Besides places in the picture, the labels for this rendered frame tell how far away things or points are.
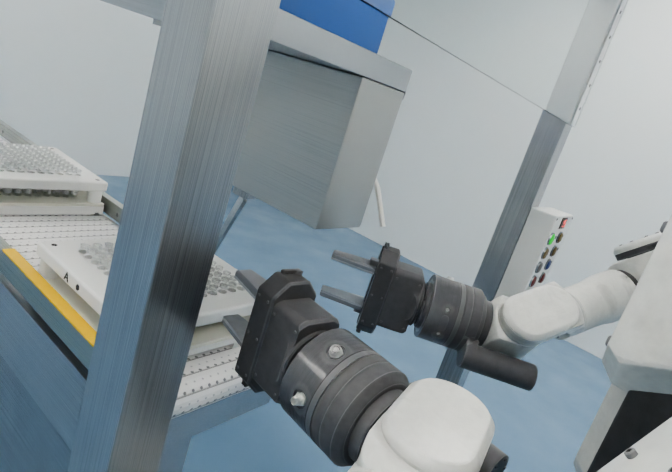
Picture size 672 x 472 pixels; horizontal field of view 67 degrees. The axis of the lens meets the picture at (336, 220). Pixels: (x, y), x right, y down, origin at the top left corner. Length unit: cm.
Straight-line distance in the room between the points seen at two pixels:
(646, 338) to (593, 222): 370
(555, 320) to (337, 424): 38
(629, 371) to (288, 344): 26
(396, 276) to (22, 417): 63
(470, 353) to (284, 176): 33
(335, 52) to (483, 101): 379
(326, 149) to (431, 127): 387
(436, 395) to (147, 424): 27
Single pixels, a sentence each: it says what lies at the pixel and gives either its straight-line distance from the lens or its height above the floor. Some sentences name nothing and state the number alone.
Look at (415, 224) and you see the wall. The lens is 451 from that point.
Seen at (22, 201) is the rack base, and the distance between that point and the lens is 110.
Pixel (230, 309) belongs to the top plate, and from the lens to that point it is 71.
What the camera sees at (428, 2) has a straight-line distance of 59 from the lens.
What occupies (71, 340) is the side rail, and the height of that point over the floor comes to 83.
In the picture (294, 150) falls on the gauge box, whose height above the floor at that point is 111.
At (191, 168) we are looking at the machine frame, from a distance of 41.
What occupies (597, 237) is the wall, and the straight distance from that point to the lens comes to 402.
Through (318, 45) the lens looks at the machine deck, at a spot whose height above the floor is 124.
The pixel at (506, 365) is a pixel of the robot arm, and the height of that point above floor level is 94.
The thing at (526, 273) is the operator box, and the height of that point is 94.
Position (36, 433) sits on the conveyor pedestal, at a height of 59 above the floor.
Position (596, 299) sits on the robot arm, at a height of 104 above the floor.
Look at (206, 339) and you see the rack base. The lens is 72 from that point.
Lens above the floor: 120
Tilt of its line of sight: 14 degrees down
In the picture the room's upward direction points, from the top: 18 degrees clockwise
